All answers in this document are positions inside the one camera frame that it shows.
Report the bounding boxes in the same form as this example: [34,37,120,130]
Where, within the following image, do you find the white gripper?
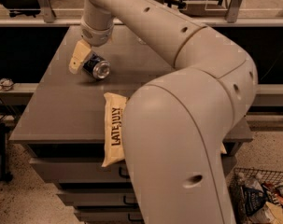
[69,20,114,74]

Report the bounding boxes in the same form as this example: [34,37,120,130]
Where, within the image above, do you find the blue pepsi can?
[83,53,111,80]

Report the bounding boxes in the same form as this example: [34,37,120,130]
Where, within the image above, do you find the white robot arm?
[81,0,258,224]

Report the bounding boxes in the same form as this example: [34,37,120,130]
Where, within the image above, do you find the Late July chips bag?
[102,92,127,167]

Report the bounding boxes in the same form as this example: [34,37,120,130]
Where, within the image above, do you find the grey drawer cabinet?
[9,25,254,224]

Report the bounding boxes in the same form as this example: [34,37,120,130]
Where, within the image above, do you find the black stand at left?
[0,123,13,183]

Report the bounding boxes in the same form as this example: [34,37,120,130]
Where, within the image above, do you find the snack bags in basket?
[237,173,283,224]

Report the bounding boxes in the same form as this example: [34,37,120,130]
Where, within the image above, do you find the black top drawer handle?
[119,167,130,179]

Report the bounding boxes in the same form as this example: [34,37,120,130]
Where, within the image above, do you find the black drawer handle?
[119,167,130,179]
[127,214,143,222]
[122,196,137,205]

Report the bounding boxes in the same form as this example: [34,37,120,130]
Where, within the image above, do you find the black middle drawer handle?
[122,196,137,205]

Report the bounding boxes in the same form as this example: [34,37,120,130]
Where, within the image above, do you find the black bottom drawer handle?
[127,214,143,222]

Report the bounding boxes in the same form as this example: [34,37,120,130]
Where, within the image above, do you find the wire basket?
[229,168,283,224]

